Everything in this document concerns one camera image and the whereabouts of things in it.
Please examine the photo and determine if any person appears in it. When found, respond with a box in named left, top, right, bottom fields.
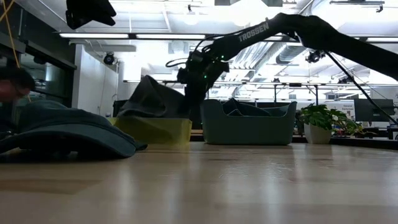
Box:
left=0, top=66, right=36, bottom=131

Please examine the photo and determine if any black ceiling track fixture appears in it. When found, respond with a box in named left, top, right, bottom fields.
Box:
left=329, top=0, right=386, bottom=14

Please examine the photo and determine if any long ceiling light bar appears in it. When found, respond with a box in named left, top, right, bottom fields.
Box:
left=58, top=32, right=398, bottom=44

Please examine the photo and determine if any white plant pot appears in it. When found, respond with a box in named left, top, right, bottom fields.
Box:
left=303, top=123, right=333, bottom=145

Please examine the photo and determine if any yellow translucent plastic bin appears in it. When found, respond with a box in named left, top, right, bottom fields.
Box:
left=107, top=116, right=193, bottom=146

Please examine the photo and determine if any dark grey baseball cap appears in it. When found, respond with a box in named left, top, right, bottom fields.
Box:
left=0, top=99, right=149, bottom=160

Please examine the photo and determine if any black ceiling camera cluster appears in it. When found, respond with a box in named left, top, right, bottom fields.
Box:
left=305, top=49, right=326, bottom=64

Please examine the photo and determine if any white wall sign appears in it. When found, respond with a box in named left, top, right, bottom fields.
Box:
left=337, top=101, right=355, bottom=121

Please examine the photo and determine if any thick black cable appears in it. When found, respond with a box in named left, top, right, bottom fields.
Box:
left=325, top=50, right=398, bottom=125

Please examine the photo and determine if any silver ventilation duct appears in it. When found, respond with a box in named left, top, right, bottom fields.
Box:
left=275, top=45, right=312, bottom=65

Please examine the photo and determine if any green leafy plant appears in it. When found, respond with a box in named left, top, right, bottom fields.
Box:
left=297, top=103, right=377, bottom=138

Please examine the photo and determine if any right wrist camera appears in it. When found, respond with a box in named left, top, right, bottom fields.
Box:
left=176, top=67, right=191, bottom=85

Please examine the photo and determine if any dark blue garment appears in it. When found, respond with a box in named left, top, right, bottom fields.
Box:
left=116, top=74, right=191, bottom=119

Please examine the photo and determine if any black computer monitor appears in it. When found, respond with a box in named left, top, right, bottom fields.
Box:
left=353, top=98, right=396, bottom=123

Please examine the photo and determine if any yellow hanging cable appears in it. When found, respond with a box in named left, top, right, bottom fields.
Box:
left=0, top=0, right=21, bottom=69

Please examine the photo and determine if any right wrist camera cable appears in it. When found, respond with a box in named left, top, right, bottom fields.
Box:
left=165, top=57, right=190, bottom=68

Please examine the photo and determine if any blue plastic bin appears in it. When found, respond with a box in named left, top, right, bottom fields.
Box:
left=200, top=98, right=298, bottom=146

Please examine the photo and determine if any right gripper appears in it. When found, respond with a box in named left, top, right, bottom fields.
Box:
left=185, top=45, right=231, bottom=121

